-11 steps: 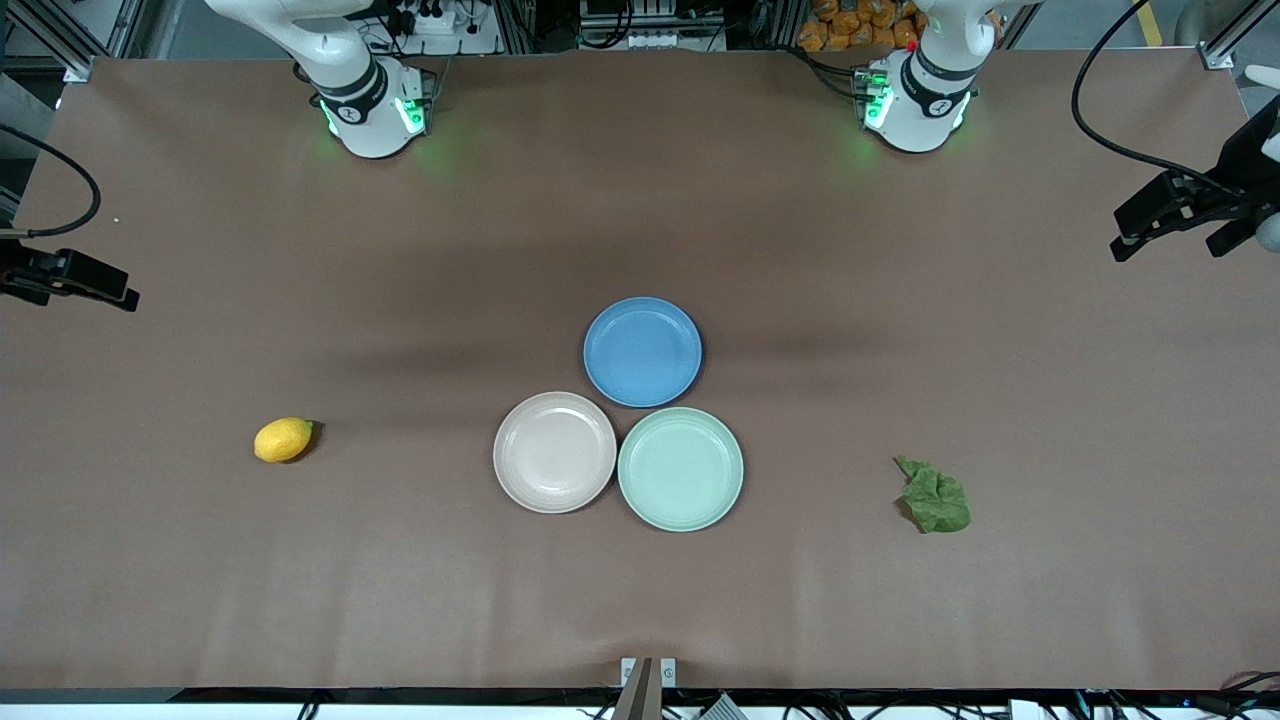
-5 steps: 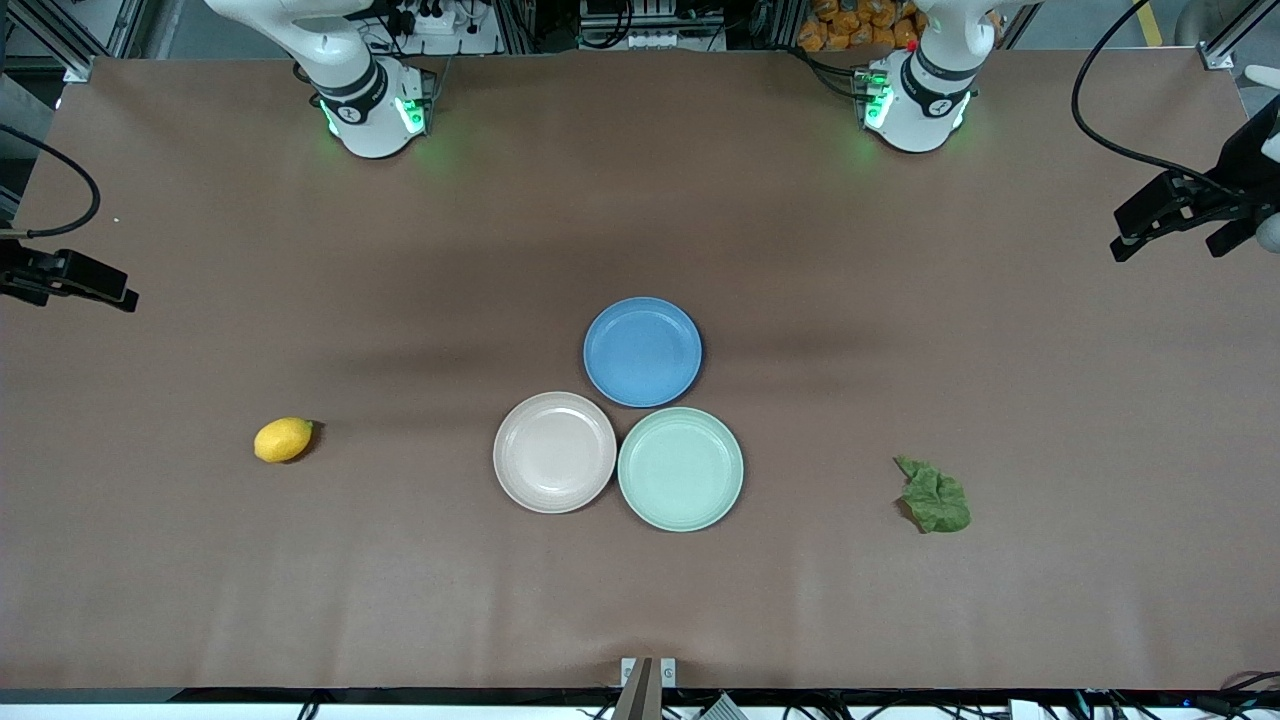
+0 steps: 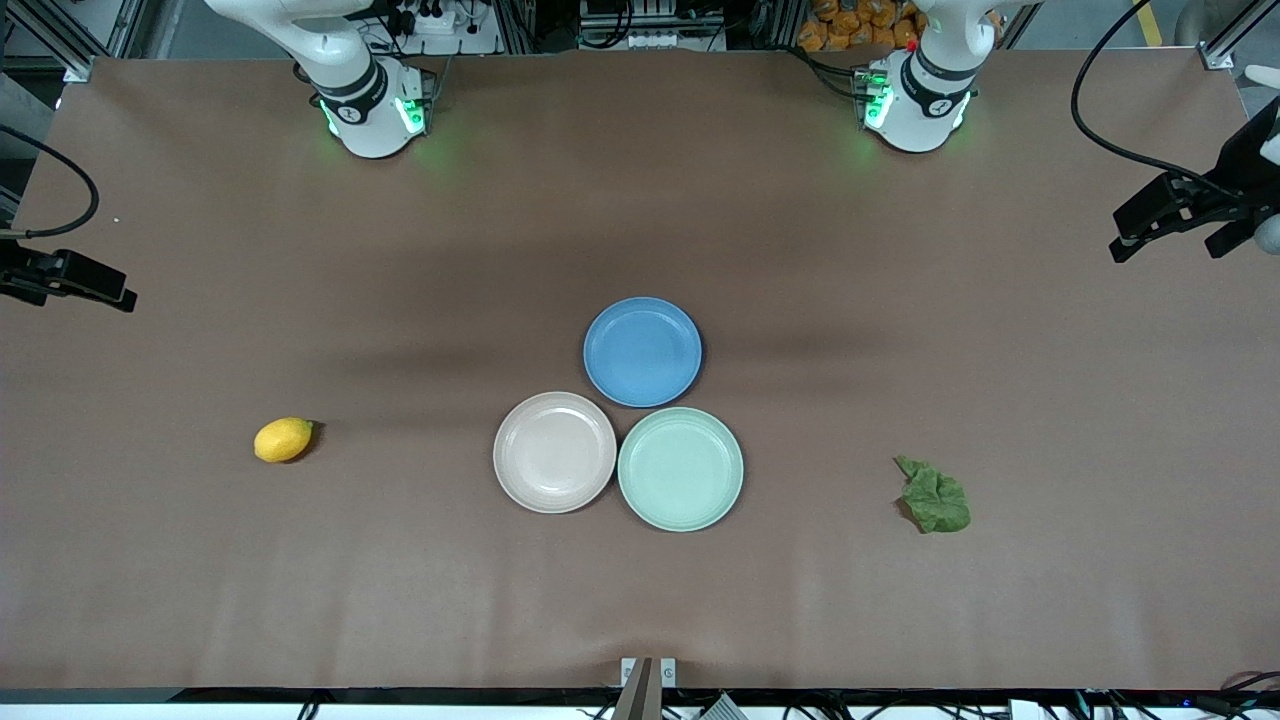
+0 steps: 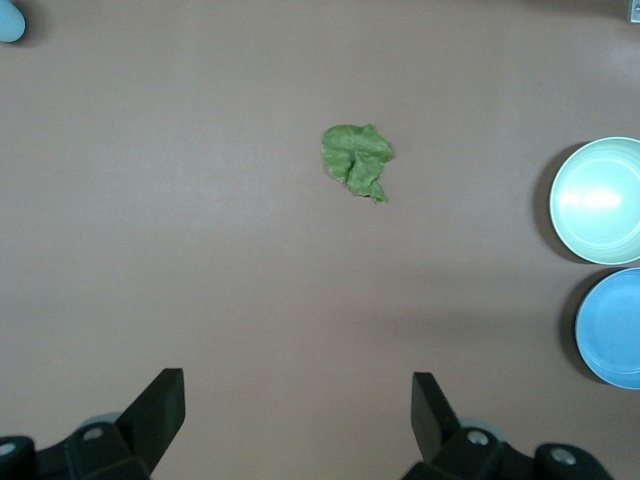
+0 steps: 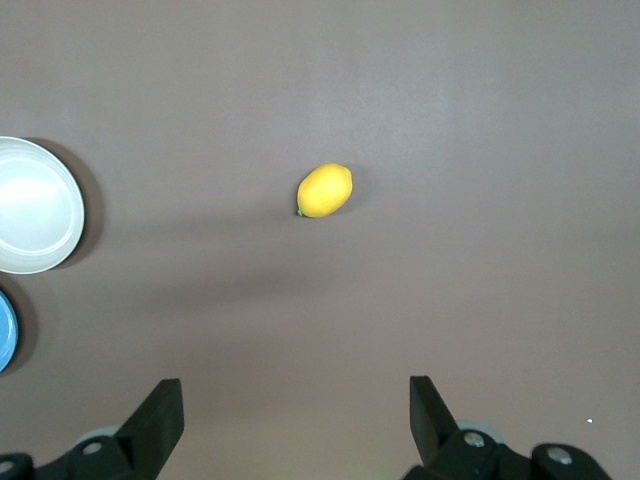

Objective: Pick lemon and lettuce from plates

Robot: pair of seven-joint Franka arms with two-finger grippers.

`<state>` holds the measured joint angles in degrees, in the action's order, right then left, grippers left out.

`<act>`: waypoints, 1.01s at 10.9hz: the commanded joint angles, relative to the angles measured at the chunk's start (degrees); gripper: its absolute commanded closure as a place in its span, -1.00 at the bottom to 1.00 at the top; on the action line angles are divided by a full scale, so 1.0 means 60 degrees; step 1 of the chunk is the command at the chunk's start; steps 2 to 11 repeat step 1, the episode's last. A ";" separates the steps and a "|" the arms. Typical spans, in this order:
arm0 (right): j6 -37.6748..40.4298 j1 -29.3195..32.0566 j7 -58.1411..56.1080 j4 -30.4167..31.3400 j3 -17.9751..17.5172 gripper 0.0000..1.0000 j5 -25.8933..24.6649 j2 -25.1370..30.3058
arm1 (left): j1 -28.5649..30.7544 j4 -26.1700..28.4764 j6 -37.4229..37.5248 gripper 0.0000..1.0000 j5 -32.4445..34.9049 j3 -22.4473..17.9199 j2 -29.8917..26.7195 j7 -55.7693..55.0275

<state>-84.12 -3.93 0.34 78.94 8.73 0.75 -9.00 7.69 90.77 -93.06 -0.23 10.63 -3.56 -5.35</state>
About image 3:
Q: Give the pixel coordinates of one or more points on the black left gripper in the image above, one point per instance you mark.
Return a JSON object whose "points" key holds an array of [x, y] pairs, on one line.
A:
{"points": [[1243, 160]]}

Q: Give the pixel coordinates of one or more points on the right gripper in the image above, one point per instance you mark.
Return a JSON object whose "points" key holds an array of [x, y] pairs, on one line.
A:
{"points": [[18, 272]]}

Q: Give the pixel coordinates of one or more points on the yellow lemon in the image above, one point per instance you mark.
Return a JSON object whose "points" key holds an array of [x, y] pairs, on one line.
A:
{"points": [[283, 440]]}

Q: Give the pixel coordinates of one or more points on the green lettuce leaf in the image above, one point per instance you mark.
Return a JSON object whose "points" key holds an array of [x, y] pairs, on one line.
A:
{"points": [[935, 500]]}

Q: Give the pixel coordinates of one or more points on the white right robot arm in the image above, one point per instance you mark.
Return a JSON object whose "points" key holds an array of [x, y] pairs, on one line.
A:
{"points": [[370, 120]]}

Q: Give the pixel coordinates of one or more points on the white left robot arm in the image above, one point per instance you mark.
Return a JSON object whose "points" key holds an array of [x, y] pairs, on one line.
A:
{"points": [[920, 100]]}

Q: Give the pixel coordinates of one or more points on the bag of orange items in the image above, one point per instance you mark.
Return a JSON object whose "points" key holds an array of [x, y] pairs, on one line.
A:
{"points": [[860, 25]]}

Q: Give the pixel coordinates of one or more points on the white power strip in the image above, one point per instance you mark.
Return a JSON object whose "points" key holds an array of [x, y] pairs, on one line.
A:
{"points": [[455, 42]]}

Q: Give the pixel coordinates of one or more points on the white beige round plate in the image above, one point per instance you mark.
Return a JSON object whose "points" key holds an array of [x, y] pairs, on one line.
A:
{"points": [[555, 452]]}

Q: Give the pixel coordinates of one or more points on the blue round plate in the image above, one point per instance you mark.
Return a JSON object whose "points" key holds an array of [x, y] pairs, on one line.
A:
{"points": [[642, 352]]}

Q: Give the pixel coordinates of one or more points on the mint green round plate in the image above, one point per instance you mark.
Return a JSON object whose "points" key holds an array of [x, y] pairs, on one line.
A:
{"points": [[680, 470]]}

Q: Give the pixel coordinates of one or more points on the grey vented box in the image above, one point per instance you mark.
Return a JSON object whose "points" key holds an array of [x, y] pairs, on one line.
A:
{"points": [[722, 710]]}

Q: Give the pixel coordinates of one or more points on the aluminium frame strut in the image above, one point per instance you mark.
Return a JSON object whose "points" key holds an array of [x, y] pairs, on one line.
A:
{"points": [[78, 68], [1218, 55]]}

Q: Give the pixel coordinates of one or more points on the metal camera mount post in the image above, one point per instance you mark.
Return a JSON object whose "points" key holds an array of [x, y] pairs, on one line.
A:
{"points": [[648, 690]]}

